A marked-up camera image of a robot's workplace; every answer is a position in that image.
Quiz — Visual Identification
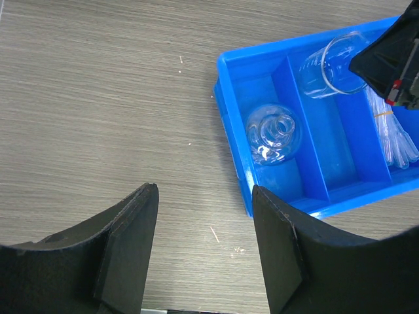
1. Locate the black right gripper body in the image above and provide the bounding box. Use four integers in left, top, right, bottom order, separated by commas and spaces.
386, 39, 418, 110

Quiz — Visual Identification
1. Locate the clear glass beaker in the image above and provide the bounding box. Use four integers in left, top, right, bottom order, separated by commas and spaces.
297, 31, 371, 99

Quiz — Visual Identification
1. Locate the bundle of plastic pipettes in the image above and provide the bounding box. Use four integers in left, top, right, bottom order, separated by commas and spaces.
365, 87, 418, 169

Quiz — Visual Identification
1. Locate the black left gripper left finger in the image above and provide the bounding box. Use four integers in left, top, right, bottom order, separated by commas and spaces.
1, 183, 159, 313

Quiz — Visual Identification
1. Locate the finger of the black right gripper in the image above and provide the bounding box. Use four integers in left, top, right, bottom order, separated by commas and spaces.
349, 1, 418, 98

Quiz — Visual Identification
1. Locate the blue divided plastic bin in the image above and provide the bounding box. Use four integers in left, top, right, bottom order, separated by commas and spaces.
214, 27, 418, 218

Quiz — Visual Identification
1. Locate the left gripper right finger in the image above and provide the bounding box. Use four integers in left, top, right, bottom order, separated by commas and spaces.
253, 186, 418, 313

